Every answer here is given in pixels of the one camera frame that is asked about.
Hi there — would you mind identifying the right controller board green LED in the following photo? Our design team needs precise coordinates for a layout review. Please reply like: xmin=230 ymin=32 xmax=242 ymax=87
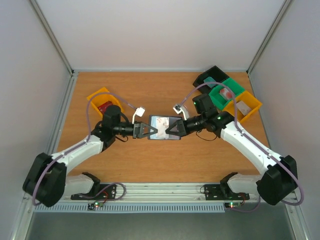
xmin=224 ymin=201 xmax=244 ymax=209

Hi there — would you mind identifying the aluminium frame post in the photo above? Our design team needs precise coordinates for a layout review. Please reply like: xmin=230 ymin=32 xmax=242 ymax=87
xmin=246 ymin=0 xmax=294 ymax=75
xmin=28 ymin=0 xmax=74 ymax=76

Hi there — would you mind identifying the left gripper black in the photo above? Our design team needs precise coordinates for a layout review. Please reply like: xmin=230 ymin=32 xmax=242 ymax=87
xmin=113 ymin=120 xmax=158 ymax=139

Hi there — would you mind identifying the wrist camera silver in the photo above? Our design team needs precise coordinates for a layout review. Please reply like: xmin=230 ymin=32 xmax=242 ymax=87
xmin=132 ymin=106 xmax=146 ymax=124
xmin=173 ymin=104 xmax=190 ymax=121

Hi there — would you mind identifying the purple cable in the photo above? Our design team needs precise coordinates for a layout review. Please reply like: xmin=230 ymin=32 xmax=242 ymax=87
xmin=32 ymin=92 xmax=141 ymax=207
xmin=178 ymin=81 xmax=306 ymax=213

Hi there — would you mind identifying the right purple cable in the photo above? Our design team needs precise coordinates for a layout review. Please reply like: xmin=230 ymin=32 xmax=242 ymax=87
xmin=178 ymin=81 xmax=306 ymax=213

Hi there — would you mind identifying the aluminium frame post left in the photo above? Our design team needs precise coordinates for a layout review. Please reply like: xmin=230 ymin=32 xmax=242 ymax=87
xmin=28 ymin=0 xmax=74 ymax=76

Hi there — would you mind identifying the controller board green led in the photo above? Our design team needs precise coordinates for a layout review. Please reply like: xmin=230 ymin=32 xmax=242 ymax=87
xmin=87 ymin=201 xmax=104 ymax=211
xmin=224 ymin=201 xmax=244 ymax=209

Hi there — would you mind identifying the teal card stack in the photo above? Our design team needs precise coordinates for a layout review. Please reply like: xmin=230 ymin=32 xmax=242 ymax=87
xmin=203 ymin=76 xmax=217 ymax=88

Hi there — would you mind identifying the blue leather card holder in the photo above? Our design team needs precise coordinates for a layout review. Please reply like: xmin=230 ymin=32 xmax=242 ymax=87
xmin=148 ymin=115 xmax=182 ymax=140

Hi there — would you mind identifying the black bin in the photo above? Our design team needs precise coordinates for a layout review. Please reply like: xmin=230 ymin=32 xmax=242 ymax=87
xmin=192 ymin=65 xmax=229 ymax=94

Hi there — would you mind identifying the yellow bin on left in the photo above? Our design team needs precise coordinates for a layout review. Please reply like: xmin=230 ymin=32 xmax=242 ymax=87
xmin=90 ymin=94 xmax=125 ymax=118

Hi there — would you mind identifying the white red card stack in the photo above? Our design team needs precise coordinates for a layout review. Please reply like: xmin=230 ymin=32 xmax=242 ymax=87
xmin=219 ymin=87 xmax=235 ymax=101

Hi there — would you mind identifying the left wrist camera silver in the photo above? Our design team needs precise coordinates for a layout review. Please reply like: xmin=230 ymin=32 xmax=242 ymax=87
xmin=132 ymin=106 xmax=146 ymax=124

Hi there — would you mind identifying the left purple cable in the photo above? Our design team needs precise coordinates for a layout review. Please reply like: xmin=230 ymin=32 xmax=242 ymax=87
xmin=32 ymin=92 xmax=141 ymax=207

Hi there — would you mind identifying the yellow bin on right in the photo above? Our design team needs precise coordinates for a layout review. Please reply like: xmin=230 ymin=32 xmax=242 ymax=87
xmin=219 ymin=88 xmax=262 ymax=123

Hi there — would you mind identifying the white pink patterned card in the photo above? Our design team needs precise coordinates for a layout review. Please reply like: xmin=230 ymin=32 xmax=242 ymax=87
xmin=155 ymin=116 xmax=170 ymax=139

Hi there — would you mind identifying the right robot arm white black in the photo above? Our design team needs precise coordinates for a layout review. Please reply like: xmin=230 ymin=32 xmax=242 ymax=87
xmin=165 ymin=94 xmax=298 ymax=206

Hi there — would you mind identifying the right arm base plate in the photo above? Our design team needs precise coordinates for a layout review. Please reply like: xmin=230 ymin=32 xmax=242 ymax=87
xmin=200 ymin=184 xmax=250 ymax=201

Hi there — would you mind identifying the left controller board green LED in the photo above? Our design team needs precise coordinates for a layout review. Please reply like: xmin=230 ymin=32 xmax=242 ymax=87
xmin=87 ymin=201 xmax=104 ymax=211

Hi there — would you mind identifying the slotted cable duct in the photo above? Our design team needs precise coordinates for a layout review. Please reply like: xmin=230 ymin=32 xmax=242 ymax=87
xmin=34 ymin=203 xmax=225 ymax=214

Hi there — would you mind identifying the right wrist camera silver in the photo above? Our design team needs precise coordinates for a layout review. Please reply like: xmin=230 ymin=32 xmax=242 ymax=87
xmin=173 ymin=104 xmax=190 ymax=121

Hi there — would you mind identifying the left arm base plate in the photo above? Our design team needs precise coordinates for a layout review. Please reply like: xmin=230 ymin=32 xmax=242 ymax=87
xmin=70 ymin=184 xmax=117 ymax=201

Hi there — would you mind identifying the green bin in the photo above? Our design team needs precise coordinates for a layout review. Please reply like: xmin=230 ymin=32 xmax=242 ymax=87
xmin=208 ymin=77 xmax=245 ymax=111

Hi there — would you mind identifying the aluminium frame post right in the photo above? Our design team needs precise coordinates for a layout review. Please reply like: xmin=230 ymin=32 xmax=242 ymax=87
xmin=246 ymin=0 xmax=294 ymax=75

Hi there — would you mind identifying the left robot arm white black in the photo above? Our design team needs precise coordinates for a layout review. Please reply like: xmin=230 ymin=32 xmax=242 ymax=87
xmin=22 ymin=105 xmax=158 ymax=207

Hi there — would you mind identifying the yellow bin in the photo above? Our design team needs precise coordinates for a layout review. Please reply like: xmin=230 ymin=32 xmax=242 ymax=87
xmin=90 ymin=94 xmax=125 ymax=118
xmin=219 ymin=88 xmax=262 ymax=123

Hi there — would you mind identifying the aluminium rail front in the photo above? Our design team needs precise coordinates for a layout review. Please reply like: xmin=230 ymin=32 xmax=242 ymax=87
xmin=23 ymin=181 xmax=298 ymax=204

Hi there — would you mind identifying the white grey card stack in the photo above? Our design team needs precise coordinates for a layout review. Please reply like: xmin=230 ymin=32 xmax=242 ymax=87
xmin=236 ymin=100 xmax=252 ymax=116

